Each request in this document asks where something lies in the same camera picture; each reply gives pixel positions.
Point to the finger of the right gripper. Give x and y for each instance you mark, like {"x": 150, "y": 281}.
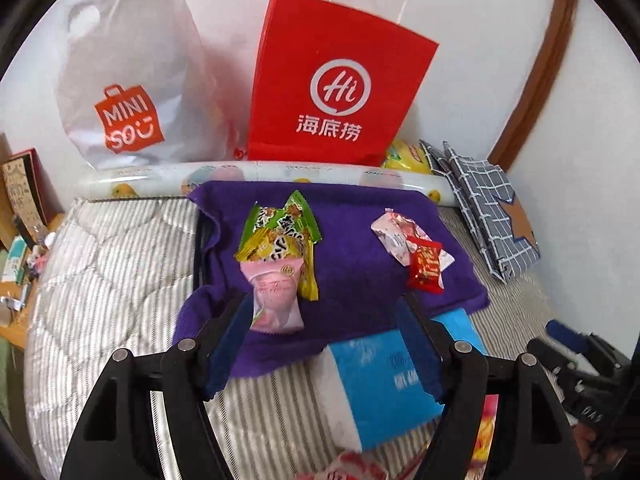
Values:
{"x": 550, "y": 358}
{"x": 576, "y": 342}

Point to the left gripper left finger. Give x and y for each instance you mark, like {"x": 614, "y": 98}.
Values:
{"x": 114, "y": 437}

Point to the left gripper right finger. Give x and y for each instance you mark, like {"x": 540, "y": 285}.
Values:
{"x": 532, "y": 436}

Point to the pale pink pastry packet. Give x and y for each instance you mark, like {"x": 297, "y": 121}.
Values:
{"x": 445, "y": 260}

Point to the strawberry drink pouch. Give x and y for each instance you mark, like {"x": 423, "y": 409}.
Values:
{"x": 349, "y": 466}

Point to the pink bear snack packet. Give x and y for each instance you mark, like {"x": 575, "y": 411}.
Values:
{"x": 393, "y": 230}

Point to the pink candy-shaped packet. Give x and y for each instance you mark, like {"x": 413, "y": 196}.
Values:
{"x": 275, "y": 290}

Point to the yellow snack packet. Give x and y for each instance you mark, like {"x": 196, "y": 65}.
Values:
{"x": 295, "y": 259}
{"x": 406, "y": 157}

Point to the pink yellow snack bag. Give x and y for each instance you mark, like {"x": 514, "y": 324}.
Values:
{"x": 484, "y": 438}

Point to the red small snack packet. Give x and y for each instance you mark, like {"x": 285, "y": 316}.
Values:
{"x": 424, "y": 265}

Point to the green snack packet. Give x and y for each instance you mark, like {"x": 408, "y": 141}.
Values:
{"x": 294, "y": 218}

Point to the grey plaid folded cloth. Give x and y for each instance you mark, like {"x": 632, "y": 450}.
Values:
{"x": 491, "y": 210}

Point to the blue tissue pack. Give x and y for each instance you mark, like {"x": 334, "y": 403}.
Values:
{"x": 369, "y": 392}

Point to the striped mattress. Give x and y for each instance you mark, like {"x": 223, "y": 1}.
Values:
{"x": 119, "y": 273}

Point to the wooden nightstand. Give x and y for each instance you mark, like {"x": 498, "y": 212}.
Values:
{"x": 18, "y": 293}

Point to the purple towel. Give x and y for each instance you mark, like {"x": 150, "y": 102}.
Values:
{"x": 359, "y": 282}

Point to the framed picture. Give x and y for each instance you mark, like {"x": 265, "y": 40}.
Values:
{"x": 21, "y": 175}

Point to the yellow snack packet behind roll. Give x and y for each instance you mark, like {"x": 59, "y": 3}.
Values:
{"x": 406, "y": 157}

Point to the white patterned paper roll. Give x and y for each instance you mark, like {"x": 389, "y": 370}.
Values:
{"x": 179, "y": 180}

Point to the red Haidilao paper bag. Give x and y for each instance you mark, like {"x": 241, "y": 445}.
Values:
{"x": 332, "y": 83}

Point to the white Miniso plastic bag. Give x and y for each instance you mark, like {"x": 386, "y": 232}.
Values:
{"x": 134, "y": 88}

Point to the brown wooden door frame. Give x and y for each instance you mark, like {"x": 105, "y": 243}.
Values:
{"x": 538, "y": 85}

